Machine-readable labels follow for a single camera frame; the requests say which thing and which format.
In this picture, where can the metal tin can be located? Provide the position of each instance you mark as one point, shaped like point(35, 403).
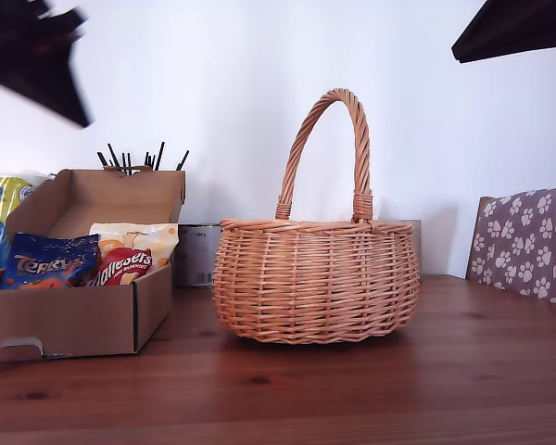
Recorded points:
point(194, 255)

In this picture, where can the blue Terry's egg bag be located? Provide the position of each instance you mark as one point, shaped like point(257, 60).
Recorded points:
point(46, 264)

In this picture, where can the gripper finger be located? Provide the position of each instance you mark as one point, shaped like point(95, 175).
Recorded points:
point(55, 83)

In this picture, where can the open brown cardboard box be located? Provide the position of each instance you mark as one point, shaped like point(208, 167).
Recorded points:
point(83, 320)

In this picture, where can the white orange Maltesers bag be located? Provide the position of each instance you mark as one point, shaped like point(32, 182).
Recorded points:
point(139, 241)

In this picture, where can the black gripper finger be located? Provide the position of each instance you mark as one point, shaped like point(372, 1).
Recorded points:
point(523, 28)

